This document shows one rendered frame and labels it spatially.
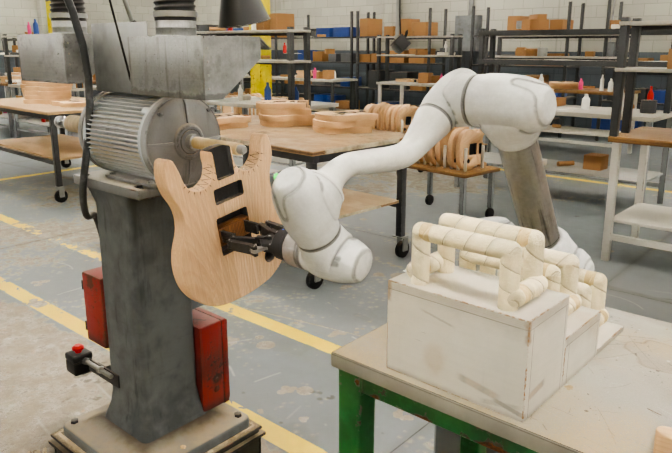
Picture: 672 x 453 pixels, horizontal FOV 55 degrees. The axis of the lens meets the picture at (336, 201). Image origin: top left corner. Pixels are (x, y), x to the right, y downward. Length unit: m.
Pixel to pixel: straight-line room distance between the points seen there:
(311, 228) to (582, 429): 0.60
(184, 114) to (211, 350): 0.82
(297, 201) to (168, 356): 1.02
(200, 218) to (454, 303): 0.72
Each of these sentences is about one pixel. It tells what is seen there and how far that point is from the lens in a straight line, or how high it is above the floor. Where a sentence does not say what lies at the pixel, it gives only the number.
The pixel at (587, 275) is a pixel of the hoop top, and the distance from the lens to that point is 1.44.
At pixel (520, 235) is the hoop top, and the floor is 1.20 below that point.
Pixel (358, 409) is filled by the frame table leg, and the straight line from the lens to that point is 1.31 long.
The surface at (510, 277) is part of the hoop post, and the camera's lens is 1.04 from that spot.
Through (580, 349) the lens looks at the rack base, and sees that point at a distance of 1.27.
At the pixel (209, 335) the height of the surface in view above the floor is 0.58.
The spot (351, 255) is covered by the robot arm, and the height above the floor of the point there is 1.08.
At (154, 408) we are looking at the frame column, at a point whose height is 0.40.
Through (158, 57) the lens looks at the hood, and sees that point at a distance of 1.63.
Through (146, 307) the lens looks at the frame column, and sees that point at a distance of 2.05.
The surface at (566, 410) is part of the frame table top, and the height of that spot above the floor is 0.93.
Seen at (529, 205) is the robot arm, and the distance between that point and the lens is 1.80.
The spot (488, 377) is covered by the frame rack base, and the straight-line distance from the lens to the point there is 1.11.
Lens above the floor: 1.51
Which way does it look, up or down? 14 degrees down
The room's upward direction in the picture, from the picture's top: straight up
